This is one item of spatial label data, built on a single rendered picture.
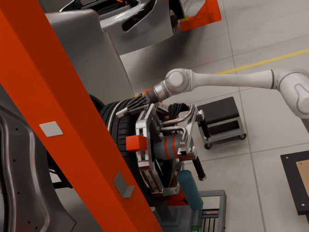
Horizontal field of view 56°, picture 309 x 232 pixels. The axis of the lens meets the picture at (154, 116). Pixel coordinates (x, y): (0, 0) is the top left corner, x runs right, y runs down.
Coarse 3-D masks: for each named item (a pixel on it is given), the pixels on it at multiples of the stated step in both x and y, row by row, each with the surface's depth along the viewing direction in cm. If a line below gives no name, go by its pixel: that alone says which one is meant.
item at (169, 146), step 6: (168, 138) 165; (174, 138) 163; (180, 138) 162; (156, 144) 168; (162, 144) 165; (168, 144) 163; (174, 144) 162; (192, 144) 168; (156, 150) 167; (162, 150) 164; (168, 150) 163; (174, 150) 161; (156, 156) 168; (162, 156) 166; (168, 156) 165; (174, 156) 164
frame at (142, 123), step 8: (152, 104) 163; (160, 104) 172; (144, 112) 160; (152, 112) 159; (160, 112) 181; (168, 112) 183; (144, 120) 151; (168, 120) 192; (136, 128) 150; (144, 128) 149; (144, 160) 145; (176, 160) 192; (144, 168) 146; (152, 168) 146; (176, 168) 189; (144, 176) 149; (152, 176) 148; (176, 176) 187; (152, 184) 153; (160, 184) 153; (176, 184) 176; (152, 192) 155; (160, 192) 153; (168, 192) 161; (176, 192) 171
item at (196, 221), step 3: (195, 210) 214; (198, 210) 211; (201, 210) 217; (195, 213) 212; (198, 213) 209; (201, 213) 216; (195, 216) 210; (198, 216) 208; (195, 219) 208; (198, 219) 207; (192, 222) 206; (195, 222) 205; (198, 222) 205; (192, 225) 204; (195, 225) 204; (198, 225) 204
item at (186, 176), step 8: (184, 176) 161; (192, 176) 163; (184, 184) 161; (192, 184) 162; (184, 192) 165; (192, 192) 164; (184, 200) 179; (192, 200) 167; (200, 200) 170; (192, 208) 171; (200, 208) 171
